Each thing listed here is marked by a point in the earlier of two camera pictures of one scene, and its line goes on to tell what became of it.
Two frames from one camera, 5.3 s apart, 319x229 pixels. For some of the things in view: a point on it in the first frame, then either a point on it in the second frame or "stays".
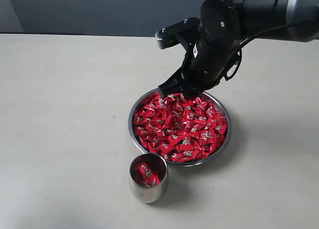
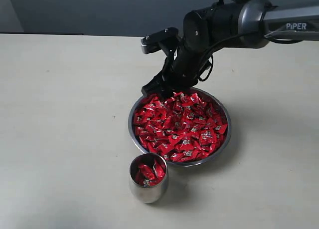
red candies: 147,170 stays
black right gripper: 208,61 → 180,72
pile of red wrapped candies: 182,129 stays
